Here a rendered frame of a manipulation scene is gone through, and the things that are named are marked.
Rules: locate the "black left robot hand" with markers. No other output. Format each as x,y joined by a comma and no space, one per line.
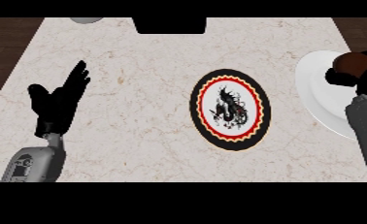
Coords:
58,105

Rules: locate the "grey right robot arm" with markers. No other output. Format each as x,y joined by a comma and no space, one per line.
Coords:
358,121

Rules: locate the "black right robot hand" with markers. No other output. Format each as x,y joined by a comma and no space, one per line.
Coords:
345,78

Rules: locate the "brown cupcake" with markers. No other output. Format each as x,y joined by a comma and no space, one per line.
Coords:
349,63

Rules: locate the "black appliance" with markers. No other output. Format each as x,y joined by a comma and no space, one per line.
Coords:
170,26

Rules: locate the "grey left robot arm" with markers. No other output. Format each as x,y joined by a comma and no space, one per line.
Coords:
34,164

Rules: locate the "black-rimmed dragon plate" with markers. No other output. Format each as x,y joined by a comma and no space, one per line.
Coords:
229,109

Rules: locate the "plain white plate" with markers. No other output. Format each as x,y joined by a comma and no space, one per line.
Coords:
324,95

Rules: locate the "grey round object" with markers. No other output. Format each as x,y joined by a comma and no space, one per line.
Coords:
86,20

